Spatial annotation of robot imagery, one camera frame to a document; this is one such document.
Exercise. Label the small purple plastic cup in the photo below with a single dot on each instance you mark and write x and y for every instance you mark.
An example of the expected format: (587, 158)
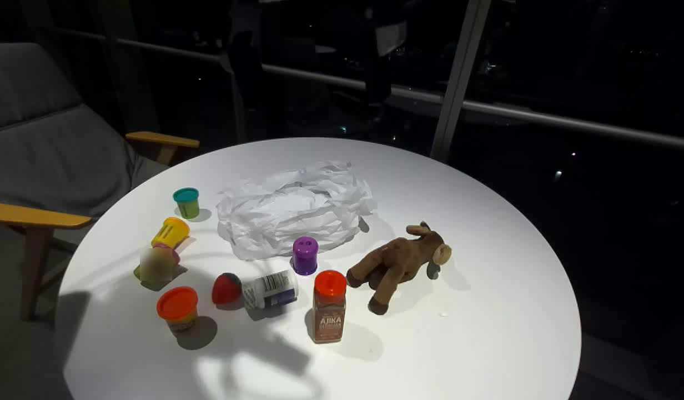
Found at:
(306, 257)

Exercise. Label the white crumpled plastic bag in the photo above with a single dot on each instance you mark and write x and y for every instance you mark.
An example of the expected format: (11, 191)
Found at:
(283, 213)

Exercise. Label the grey horizontal handrail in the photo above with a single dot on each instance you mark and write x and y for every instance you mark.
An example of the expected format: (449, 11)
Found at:
(521, 111)

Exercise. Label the grey armchair with wooden armrests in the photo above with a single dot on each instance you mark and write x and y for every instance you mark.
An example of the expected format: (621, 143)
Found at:
(46, 148)

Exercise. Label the brown plush moose toy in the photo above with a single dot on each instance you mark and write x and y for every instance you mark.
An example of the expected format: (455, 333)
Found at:
(393, 263)

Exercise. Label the play-doh tub with teal lid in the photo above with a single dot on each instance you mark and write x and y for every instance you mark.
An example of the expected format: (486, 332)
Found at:
(187, 201)

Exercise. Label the white pill bottle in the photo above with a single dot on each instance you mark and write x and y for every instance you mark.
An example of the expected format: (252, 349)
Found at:
(273, 295)

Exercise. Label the play-doh tub with orange lid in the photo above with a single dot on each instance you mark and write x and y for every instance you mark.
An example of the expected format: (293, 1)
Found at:
(178, 305)

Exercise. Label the red toy strawberry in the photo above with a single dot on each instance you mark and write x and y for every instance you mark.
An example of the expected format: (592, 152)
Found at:
(228, 290)

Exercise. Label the spice jar with orange lid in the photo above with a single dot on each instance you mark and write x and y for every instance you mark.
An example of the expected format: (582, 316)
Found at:
(329, 308)

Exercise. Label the green play-doh tub pink lid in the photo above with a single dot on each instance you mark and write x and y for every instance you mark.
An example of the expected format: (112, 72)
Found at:
(157, 267)

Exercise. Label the grey window frame post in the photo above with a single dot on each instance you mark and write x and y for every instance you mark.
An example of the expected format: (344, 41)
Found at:
(461, 73)

